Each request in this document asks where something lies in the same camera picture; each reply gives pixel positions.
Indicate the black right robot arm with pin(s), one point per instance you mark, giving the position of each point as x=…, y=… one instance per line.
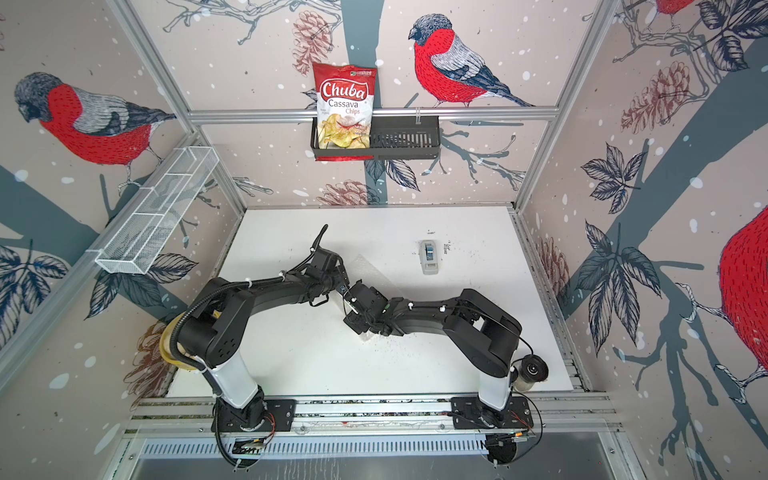
x=481, y=330

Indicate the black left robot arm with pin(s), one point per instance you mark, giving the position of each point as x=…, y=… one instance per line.
x=209, y=334

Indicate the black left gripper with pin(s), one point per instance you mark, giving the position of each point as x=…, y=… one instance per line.
x=341, y=276

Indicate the white mesh wall shelf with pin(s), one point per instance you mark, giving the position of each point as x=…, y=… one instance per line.
x=162, y=203

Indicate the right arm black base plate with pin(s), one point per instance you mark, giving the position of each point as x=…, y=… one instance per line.
x=469, y=413

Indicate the clear bubble wrap sheet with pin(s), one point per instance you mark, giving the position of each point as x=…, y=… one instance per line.
x=345, y=310

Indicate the red cassava chips bag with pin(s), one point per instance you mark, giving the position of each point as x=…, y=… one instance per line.
x=344, y=106

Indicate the black wire wall basket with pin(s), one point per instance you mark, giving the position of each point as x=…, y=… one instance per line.
x=390, y=138

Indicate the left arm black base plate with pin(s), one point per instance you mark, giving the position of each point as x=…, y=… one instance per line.
x=276, y=415

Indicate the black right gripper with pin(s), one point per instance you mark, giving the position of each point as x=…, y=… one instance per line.
x=353, y=322

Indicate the aluminium front rail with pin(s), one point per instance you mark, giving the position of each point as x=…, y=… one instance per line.
x=552, y=412

